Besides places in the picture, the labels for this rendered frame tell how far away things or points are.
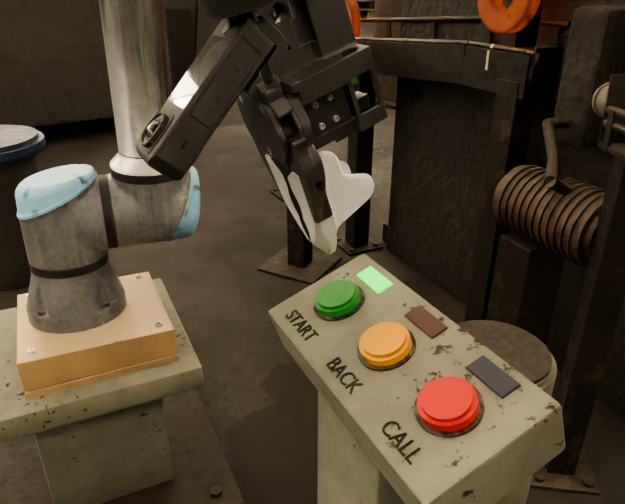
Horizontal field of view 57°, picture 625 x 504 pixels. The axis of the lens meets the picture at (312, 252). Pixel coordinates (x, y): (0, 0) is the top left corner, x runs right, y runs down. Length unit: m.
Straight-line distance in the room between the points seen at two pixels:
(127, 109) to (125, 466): 0.60
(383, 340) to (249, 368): 0.99
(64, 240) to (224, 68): 0.58
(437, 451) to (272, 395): 0.96
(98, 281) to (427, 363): 0.63
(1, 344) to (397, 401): 0.80
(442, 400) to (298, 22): 0.26
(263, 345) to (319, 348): 1.02
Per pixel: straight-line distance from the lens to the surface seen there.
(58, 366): 0.93
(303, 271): 1.80
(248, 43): 0.38
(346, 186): 0.43
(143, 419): 1.05
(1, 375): 1.02
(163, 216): 0.91
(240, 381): 1.38
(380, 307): 0.49
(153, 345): 0.93
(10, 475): 1.27
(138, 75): 0.86
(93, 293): 0.95
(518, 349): 0.62
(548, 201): 1.05
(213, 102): 0.38
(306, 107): 0.40
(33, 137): 1.83
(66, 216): 0.90
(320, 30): 0.40
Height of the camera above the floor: 0.86
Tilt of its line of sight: 26 degrees down
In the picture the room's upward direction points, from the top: straight up
